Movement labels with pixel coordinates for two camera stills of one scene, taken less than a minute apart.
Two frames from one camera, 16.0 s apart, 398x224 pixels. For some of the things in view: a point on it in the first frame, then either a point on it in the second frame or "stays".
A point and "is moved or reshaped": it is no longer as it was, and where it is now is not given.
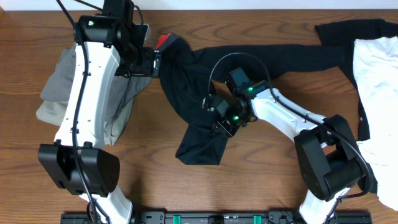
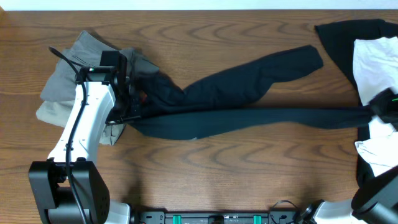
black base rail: [217, 217] stays
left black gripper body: [137, 62] to [124, 111]
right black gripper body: [232, 120] to [386, 105]
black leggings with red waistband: [190, 76] is moved or reshaped
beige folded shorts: [53, 112] stays
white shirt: [375, 65] stays
